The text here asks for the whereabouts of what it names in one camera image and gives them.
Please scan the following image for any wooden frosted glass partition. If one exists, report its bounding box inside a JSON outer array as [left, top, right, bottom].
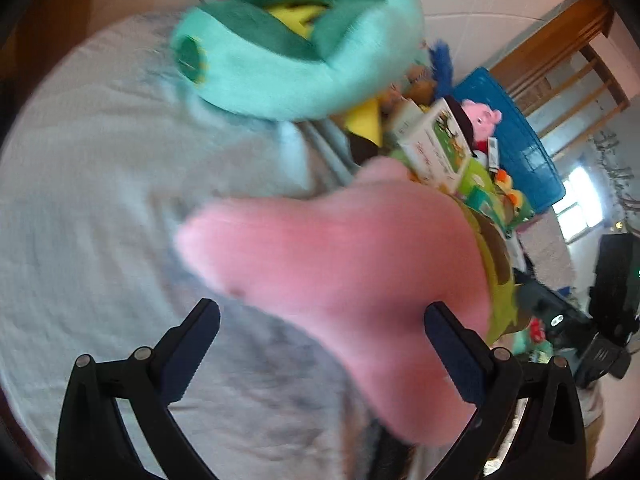
[[520, 45, 640, 241]]

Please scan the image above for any light blue tablecloth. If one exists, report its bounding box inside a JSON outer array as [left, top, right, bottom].
[[0, 7, 576, 480]]

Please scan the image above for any pink pig plush red dress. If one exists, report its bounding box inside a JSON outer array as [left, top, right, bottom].
[[457, 99, 503, 153]]

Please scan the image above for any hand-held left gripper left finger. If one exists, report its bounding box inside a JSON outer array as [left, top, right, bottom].
[[56, 298, 222, 480]]

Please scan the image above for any yellow plush toy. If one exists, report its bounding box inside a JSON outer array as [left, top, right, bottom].
[[265, 2, 386, 146]]

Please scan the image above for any blue plastic crate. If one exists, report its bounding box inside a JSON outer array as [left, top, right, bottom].
[[452, 67, 566, 216]]

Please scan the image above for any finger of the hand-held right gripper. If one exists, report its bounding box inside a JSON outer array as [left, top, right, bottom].
[[514, 270, 553, 313]]

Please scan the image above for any wooden wall panel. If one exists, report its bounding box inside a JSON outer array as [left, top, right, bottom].
[[487, 0, 616, 91]]

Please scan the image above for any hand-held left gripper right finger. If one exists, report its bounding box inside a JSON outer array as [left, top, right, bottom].
[[424, 301, 587, 480]]

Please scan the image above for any blue feather duster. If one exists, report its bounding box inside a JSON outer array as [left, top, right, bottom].
[[425, 37, 456, 98]]

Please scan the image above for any teal plush neck pillow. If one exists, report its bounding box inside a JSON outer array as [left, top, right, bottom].
[[170, 0, 426, 121]]

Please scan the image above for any green white card box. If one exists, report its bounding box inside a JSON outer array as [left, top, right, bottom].
[[390, 97, 481, 193]]

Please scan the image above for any pink and green plush toy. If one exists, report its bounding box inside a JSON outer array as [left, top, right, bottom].
[[175, 155, 521, 446]]

